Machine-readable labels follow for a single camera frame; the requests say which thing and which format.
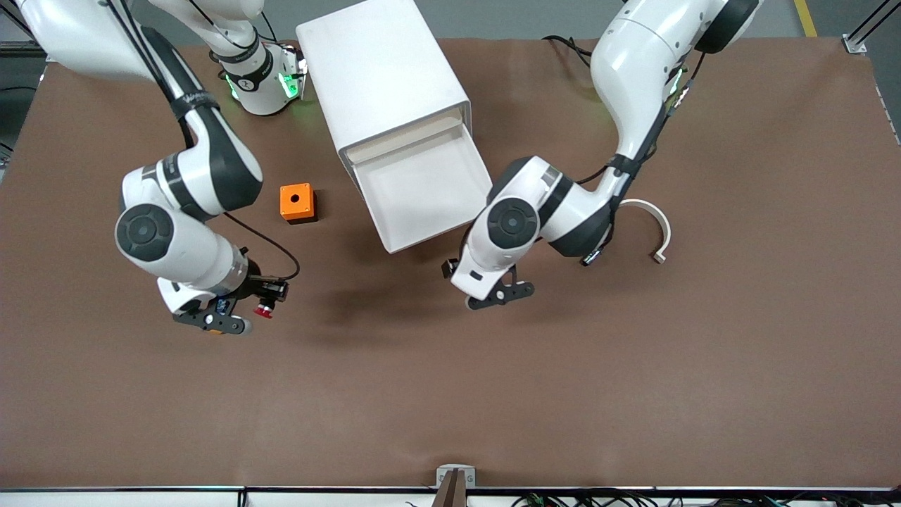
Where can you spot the brown table cover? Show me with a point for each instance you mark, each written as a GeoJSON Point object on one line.
{"type": "Point", "coordinates": [450, 394]}

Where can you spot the aluminium frame profile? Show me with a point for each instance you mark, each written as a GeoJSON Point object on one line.
{"type": "Point", "coordinates": [862, 39]}

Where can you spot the grey metal bracket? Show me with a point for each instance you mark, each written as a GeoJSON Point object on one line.
{"type": "Point", "coordinates": [455, 470]}

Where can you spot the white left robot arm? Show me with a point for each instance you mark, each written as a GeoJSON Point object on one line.
{"type": "Point", "coordinates": [633, 70]}

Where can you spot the orange box with hole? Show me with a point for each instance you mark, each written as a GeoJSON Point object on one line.
{"type": "Point", "coordinates": [295, 201]}

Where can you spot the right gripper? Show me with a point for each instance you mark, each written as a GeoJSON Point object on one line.
{"type": "Point", "coordinates": [255, 286]}

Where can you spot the red push button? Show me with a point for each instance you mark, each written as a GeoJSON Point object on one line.
{"type": "Point", "coordinates": [265, 310]}

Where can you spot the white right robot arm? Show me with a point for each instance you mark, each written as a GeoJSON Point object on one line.
{"type": "Point", "coordinates": [169, 246]}

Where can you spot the small metal connector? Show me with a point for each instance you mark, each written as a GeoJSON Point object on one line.
{"type": "Point", "coordinates": [590, 259]}

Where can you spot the white table edge rail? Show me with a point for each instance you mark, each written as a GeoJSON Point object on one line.
{"type": "Point", "coordinates": [141, 498]}

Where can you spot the yellow push button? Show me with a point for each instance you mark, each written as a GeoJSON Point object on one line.
{"type": "Point", "coordinates": [222, 305]}

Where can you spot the white curved plastic arc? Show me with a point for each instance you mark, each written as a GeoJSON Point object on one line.
{"type": "Point", "coordinates": [666, 227]}

